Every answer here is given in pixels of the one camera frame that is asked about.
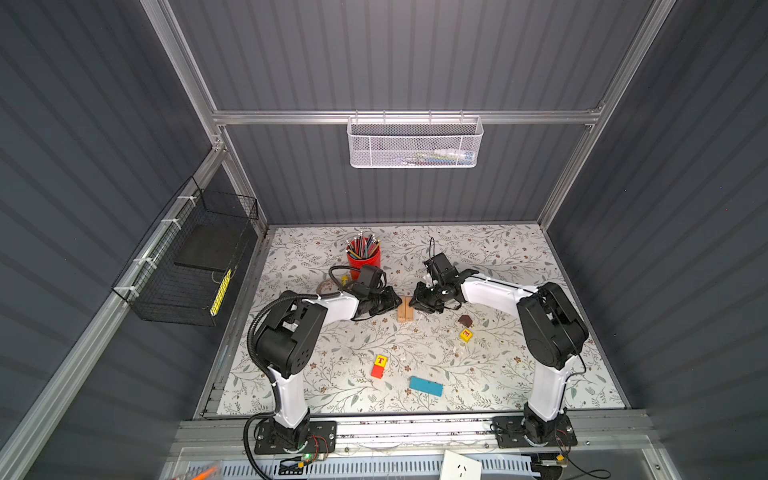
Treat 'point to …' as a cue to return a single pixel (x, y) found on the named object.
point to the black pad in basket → (212, 245)
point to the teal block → (426, 386)
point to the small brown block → (466, 320)
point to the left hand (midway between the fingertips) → (402, 301)
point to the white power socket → (456, 466)
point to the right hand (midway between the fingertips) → (412, 305)
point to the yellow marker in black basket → (220, 293)
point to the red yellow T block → (377, 369)
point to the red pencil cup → (374, 260)
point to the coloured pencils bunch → (361, 246)
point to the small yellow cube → (466, 335)
